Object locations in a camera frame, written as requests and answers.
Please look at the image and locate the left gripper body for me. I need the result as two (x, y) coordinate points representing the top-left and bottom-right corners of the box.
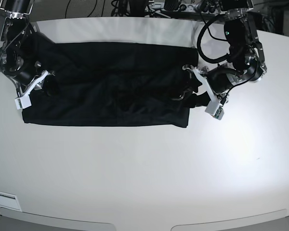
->
(182, 64), (228, 105)

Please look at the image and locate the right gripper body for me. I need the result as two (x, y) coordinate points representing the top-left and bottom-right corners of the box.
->
(13, 68), (55, 97)

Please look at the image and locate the black T-shirt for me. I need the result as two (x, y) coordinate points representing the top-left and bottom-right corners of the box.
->
(22, 35), (210, 128)

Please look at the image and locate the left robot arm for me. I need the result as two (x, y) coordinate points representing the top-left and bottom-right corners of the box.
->
(196, 0), (267, 105)

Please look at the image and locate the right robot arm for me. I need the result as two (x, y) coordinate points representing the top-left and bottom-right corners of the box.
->
(0, 0), (59, 96)

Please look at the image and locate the white power strip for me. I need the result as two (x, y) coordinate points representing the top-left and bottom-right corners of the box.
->
(145, 0), (221, 16)

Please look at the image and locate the black chair back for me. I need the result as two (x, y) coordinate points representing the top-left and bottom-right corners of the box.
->
(128, 0), (147, 17)

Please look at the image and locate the white label on table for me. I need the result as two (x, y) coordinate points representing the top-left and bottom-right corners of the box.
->
(0, 192), (22, 212)

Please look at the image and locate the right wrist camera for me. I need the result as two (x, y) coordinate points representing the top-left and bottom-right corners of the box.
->
(14, 95), (32, 110)

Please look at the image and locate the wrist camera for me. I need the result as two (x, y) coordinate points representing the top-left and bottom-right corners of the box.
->
(14, 95), (32, 110)
(205, 100), (224, 120)

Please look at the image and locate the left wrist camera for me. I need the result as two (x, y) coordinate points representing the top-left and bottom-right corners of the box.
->
(205, 100), (224, 120)

